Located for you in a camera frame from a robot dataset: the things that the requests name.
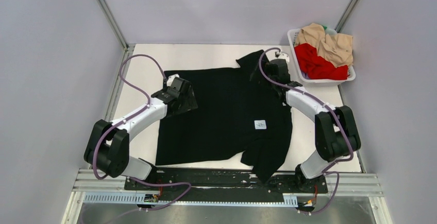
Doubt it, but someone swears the black t shirt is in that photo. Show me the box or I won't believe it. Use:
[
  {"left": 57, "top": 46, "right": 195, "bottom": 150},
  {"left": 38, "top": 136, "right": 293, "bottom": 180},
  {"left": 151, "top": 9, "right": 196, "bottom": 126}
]
[{"left": 155, "top": 50, "right": 292, "bottom": 183}]

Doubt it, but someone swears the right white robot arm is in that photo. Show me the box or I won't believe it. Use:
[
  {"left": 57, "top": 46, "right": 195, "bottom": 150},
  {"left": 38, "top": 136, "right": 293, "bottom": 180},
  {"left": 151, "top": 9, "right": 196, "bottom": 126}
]
[{"left": 258, "top": 59, "right": 361, "bottom": 192}]

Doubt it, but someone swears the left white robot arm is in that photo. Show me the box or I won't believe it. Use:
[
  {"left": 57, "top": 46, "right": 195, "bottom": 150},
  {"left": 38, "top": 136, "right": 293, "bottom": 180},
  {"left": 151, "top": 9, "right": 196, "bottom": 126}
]
[{"left": 83, "top": 75, "right": 197, "bottom": 189}]

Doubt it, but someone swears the red t shirt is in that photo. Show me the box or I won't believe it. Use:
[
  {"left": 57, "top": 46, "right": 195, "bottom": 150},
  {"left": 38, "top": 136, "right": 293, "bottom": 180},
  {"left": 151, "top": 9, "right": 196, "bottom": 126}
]
[{"left": 294, "top": 43, "right": 348, "bottom": 80}]

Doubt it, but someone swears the white laundry basket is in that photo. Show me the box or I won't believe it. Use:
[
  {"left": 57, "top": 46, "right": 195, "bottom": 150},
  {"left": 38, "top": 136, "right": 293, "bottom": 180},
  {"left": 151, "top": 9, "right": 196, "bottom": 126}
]
[{"left": 287, "top": 28, "right": 356, "bottom": 87}]

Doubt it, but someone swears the beige t shirt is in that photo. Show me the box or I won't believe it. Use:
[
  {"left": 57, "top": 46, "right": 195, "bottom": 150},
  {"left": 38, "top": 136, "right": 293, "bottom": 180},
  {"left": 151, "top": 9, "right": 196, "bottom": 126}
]
[{"left": 294, "top": 23, "right": 354, "bottom": 67}]

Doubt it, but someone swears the green garment in basket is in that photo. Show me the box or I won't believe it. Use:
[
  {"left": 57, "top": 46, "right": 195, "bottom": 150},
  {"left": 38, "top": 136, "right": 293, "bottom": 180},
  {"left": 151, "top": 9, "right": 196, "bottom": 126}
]
[{"left": 323, "top": 26, "right": 337, "bottom": 35}]

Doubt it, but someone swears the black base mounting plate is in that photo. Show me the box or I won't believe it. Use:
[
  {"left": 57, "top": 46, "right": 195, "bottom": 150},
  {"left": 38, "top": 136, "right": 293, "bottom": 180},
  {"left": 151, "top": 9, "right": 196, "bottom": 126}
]
[{"left": 124, "top": 167, "right": 328, "bottom": 201}]

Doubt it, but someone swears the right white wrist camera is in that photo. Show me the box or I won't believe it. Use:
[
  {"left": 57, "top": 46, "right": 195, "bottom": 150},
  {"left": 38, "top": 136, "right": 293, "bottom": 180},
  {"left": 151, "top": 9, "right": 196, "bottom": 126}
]
[{"left": 275, "top": 52, "right": 290, "bottom": 63}]

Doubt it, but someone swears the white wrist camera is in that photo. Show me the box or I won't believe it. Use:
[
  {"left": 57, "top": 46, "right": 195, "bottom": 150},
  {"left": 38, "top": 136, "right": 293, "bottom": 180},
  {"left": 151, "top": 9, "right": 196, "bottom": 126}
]
[
  {"left": 166, "top": 74, "right": 179, "bottom": 86},
  {"left": 275, "top": 52, "right": 290, "bottom": 63}
]

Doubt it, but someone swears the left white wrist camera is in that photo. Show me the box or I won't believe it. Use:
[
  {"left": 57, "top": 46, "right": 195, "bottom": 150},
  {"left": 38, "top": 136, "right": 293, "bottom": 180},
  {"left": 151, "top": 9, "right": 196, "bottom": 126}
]
[{"left": 166, "top": 74, "right": 179, "bottom": 86}]

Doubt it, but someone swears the left aluminium corner post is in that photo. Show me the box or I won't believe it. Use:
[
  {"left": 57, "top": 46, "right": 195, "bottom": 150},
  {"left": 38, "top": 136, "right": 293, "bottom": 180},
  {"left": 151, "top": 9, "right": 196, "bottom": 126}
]
[{"left": 96, "top": 0, "right": 129, "bottom": 51}]

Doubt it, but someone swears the aluminium corner post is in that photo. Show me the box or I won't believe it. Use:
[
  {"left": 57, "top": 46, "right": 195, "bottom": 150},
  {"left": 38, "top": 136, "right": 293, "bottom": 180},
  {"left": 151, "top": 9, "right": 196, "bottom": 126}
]
[
  {"left": 96, "top": 0, "right": 129, "bottom": 51},
  {"left": 335, "top": 0, "right": 360, "bottom": 32}
]

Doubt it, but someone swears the right aluminium corner post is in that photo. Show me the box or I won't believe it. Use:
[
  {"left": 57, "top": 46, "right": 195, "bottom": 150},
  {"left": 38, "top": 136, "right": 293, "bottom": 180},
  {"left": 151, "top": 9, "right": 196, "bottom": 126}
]
[{"left": 335, "top": 0, "right": 360, "bottom": 32}]

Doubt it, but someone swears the white slotted cable duct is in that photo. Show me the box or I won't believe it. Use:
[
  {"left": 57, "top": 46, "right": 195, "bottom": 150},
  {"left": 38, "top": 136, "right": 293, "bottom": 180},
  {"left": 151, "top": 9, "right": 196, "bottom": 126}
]
[{"left": 82, "top": 192, "right": 298, "bottom": 208}]

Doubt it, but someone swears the aluminium front frame rail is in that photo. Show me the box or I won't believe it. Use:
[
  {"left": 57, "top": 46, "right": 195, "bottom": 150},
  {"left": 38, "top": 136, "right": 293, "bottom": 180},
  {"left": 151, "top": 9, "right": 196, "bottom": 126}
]
[{"left": 72, "top": 169, "right": 384, "bottom": 197}]

